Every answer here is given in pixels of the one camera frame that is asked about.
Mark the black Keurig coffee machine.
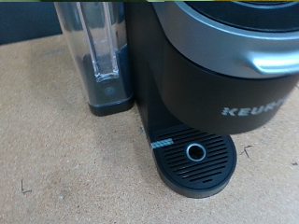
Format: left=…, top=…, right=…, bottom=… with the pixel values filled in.
left=54, top=0, right=299, bottom=199

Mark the grey partition panel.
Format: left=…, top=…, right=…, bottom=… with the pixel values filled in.
left=0, top=2, right=64, bottom=46

